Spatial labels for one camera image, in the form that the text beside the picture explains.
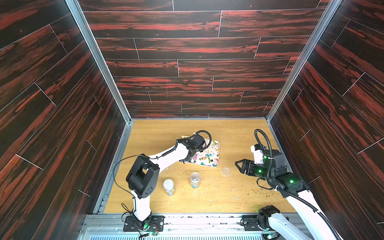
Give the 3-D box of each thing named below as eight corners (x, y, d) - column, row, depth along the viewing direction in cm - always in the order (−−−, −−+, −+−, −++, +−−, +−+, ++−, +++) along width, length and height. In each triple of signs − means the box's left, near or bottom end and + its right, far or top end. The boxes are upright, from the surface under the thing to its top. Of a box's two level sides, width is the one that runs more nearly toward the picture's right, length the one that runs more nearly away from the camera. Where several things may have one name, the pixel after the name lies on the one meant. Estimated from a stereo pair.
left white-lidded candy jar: (165, 195, 85) (162, 188, 75) (166, 187, 88) (163, 179, 78) (175, 195, 85) (172, 188, 75) (175, 187, 88) (173, 179, 78)
